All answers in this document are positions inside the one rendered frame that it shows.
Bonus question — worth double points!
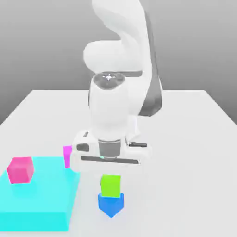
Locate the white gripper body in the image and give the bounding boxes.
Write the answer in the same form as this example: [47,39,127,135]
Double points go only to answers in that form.
[70,152,149,174]

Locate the small pink cube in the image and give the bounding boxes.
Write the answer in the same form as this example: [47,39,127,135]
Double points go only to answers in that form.
[6,156,35,185]

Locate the small blue cube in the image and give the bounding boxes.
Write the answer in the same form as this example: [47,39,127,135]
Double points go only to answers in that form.
[97,192,125,218]

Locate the small magenta cube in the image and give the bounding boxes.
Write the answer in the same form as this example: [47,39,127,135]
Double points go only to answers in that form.
[62,145,73,169]

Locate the large cyan box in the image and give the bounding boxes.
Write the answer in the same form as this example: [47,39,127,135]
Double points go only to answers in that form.
[0,156,81,232]

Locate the small green cube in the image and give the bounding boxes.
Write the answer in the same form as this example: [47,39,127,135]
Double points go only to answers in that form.
[100,174,122,199]

